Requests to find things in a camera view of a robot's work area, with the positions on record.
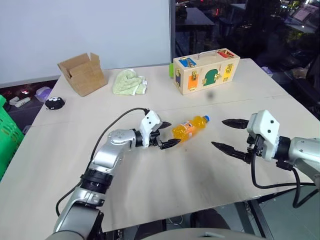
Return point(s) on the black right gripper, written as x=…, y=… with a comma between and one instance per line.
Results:
x=257, y=146

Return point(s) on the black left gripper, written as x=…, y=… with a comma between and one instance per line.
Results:
x=155, y=140

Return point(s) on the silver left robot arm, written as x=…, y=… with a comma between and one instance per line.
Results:
x=107, y=156

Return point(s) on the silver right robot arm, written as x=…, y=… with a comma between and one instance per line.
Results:
x=300, y=152

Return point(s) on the green plastic basket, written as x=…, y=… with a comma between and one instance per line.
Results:
x=7, y=135

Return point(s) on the orange drink bottle blue cap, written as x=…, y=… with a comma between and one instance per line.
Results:
x=188, y=128

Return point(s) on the light green folded towel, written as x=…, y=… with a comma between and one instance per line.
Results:
x=126, y=82

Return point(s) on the small purple box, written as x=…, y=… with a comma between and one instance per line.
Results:
x=267, y=71

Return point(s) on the open brown cardboard box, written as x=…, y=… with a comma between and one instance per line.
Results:
x=86, y=77

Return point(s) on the black round white-dotted object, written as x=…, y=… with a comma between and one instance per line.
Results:
x=55, y=103

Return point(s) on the purple translucent container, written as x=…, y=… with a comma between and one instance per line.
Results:
x=43, y=93

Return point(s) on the white power strip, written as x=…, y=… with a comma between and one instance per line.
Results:
x=20, y=102

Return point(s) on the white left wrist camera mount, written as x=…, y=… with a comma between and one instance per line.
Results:
x=149, y=121

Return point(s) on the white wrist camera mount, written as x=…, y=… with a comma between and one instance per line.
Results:
x=265, y=125
x=149, y=121

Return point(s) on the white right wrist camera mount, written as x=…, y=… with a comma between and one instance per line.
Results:
x=265, y=125

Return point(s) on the dark metal table frame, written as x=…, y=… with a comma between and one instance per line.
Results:
x=260, y=220

